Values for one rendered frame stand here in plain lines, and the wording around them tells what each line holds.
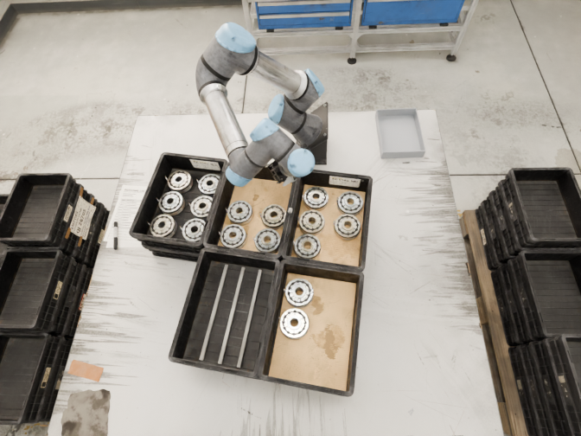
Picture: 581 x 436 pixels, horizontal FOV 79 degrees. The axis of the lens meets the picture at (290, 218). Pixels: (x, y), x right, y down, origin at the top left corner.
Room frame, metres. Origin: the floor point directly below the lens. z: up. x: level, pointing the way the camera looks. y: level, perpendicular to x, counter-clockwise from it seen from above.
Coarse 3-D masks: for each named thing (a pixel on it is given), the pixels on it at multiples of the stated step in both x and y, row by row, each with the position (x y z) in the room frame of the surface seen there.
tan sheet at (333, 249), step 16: (304, 192) 0.77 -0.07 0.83; (336, 192) 0.75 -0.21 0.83; (304, 208) 0.69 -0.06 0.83; (336, 208) 0.67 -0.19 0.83; (320, 240) 0.54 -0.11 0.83; (336, 240) 0.53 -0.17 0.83; (352, 240) 0.52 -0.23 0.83; (320, 256) 0.47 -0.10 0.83; (336, 256) 0.46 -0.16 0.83; (352, 256) 0.46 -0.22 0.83
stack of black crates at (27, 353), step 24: (0, 336) 0.44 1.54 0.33; (24, 336) 0.42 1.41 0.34; (48, 336) 0.40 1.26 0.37; (0, 360) 0.33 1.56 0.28; (24, 360) 0.32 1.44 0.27; (48, 360) 0.30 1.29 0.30; (0, 384) 0.21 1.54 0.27; (24, 384) 0.20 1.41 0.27; (48, 384) 0.19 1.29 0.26; (0, 408) 0.10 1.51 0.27; (24, 408) 0.09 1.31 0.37; (48, 408) 0.08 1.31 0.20
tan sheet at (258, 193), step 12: (252, 180) 0.86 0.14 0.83; (264, 180) 0.85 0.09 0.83; (240, 192) 0.81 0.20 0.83; (252, 192) 0.80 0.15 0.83; (264, 192) 0.79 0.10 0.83; (276, 192) 0.78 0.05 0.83; (288, 192) 0.78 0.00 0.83; (252, 204) 0.74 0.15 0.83; (264, 204) 0.73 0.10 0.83; (252, 216) 0.68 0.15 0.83; (276, 216) 0.67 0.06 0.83; (252, 228) 0.63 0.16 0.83; (264, 228) 0.62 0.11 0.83; (252, 240) 0.57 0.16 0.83
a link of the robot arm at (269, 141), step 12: (264, 120) 0.67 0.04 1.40; (252, 132) 0.64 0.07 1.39; (264, 132) 0.64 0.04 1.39; (276, 132) 0.64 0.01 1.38; (252, 144) 0.63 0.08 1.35; (264, 144) 0.62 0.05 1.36; (276, 144) 0.61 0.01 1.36; (288, 144) 0.61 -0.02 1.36; (252, 156) 0.61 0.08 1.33; (264, 156) 0.60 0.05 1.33; (276, 156) 0.59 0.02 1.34
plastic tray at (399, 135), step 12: (408, 108) 1.23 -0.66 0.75; (384, 120) 1.21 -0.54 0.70; (396, 120) 1.20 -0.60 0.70; (408, 120) 1.19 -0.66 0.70; (384, 132) 1.13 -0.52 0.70; (396, 132) 1.12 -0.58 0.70; (408, 132) 1.11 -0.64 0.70; (420, 132) 1.07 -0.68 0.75; (384, 144) 1.06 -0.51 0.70; (396, 144) 1.05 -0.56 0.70; (408, 144) 1.04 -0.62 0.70; (420, 144) 1.02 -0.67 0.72; (384, 156) 0.98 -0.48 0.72; (396, 156) 0.97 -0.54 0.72; (408, 156) 0.97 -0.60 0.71; (420, 156) 0.96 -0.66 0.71
